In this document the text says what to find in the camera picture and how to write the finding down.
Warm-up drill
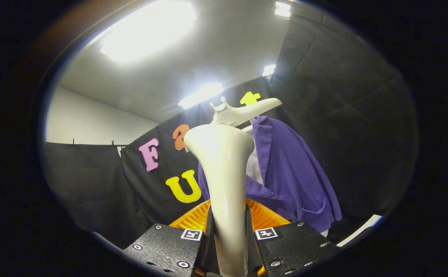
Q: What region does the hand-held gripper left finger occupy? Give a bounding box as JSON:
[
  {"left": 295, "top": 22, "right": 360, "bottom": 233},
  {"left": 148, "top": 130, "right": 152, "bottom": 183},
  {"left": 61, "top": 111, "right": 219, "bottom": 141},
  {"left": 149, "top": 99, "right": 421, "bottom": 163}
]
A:
[{"left": 123, "top": 199, "right": 214, "bottom": 277}]

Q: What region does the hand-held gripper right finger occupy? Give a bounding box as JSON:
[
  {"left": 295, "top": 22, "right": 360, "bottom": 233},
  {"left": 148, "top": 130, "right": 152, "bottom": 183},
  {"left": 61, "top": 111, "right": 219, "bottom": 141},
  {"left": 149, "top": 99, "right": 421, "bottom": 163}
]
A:
[{"left": 246, "top": 199, "right": 340, "bottom": 277}]

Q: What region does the purple jacket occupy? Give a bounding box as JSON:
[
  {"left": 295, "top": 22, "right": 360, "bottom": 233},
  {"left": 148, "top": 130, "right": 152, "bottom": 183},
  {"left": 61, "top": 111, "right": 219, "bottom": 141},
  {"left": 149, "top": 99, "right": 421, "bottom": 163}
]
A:
[{"left": 198, "top": 115, "right": 342, "bottom": 233}]

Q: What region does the white garment steamer head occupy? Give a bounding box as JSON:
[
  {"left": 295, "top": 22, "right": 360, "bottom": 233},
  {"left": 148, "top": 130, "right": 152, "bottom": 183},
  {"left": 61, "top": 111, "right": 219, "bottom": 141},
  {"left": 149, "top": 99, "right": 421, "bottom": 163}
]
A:
[{"left": 184, "top": 123, "right": 255, "bottom": 277}]

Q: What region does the white clothes hanger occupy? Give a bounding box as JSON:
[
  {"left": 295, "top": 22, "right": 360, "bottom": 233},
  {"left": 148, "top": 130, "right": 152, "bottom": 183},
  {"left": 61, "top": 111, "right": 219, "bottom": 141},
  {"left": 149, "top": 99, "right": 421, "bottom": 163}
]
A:
[{"left": 211, "top": 96, "right": 283, "bottom": 127}]

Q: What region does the white flat panel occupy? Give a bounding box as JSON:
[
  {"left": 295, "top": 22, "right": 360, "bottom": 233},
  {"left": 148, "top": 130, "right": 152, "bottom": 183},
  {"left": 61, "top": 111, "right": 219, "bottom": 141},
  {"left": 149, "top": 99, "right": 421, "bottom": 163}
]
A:
[{"left": 336, "top": 214, "right": 383, "bottom": 247}]

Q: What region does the white mannequin torso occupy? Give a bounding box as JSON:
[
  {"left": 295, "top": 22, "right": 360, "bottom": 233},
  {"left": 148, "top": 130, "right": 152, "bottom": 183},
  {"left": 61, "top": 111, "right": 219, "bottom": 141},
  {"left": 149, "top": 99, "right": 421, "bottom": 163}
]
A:
[{"left": 243, "top": 125, "right": 329, "bottom": 237}]

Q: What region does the black backdrop cloth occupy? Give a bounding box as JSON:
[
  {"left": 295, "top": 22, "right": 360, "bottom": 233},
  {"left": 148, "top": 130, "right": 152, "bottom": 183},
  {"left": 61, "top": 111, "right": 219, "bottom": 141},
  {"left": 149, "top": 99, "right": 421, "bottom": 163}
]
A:
[{"left": 41, "top": 4, "right": 419, "bottom": 249}]

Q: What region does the long ceiling light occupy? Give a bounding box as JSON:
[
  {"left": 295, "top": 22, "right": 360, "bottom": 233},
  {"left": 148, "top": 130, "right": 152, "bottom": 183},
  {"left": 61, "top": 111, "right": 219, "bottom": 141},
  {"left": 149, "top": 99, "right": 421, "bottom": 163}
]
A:
[{"left": 178, "top": 82, "right": 224, "bottom": 109}]

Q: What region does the large ceiling light panel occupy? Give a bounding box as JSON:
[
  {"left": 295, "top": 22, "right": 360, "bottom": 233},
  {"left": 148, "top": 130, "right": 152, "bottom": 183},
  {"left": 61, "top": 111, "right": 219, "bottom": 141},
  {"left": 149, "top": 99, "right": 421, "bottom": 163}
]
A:
[{"left": 100, "top": 0, "right": 197, "bottom": 64}]

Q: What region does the double ceiling light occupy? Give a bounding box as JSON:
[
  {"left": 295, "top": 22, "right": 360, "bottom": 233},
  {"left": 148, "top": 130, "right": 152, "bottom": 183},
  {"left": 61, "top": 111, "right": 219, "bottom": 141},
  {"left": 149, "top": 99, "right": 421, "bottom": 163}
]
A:
[{"left": 275, "top": 1, "right": 292, "bottom": 18}]

